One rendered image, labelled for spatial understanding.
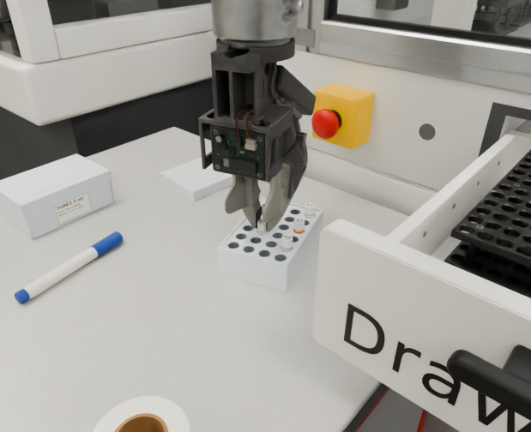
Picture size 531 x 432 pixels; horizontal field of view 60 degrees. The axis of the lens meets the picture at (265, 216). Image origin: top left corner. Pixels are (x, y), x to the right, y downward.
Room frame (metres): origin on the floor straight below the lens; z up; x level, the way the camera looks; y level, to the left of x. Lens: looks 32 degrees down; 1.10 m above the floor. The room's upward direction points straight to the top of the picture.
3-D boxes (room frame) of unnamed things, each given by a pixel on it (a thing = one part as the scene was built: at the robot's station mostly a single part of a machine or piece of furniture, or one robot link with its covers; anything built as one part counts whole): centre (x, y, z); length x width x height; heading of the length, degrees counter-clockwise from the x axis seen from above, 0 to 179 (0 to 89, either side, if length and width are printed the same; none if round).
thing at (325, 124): (0.59, -0.08, 0.88); 0.04 x 0.03 x 0.04; 48
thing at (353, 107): (0.62, -0.11, 0.88); 0.07 x 0.05 x 0.07; 48
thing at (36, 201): (0.56, 0.29, 0.79); 0.13 x 0.09 x 0.05; 140
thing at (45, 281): (0.42, 0.22, 0.77); 0.14 x 0.02 x 0.02; 147
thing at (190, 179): (0.65, 0.09, 0.77); 0.13 x 0.09 x 0.02; 134
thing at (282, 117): (0.43, 0.01, 0.95); 0.09 x 0.08 x 0.12; 156
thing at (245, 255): (0.45, -0.01, 0.78); 0.12 x 0.08 x 0.04; 156
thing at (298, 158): (0.44, -0.02, 0.89); 0.05 x 0.02 x 0.09; 66
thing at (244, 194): (0.44, 0.03, 0.85); 0.06 x 0.03 x 0.09; 156
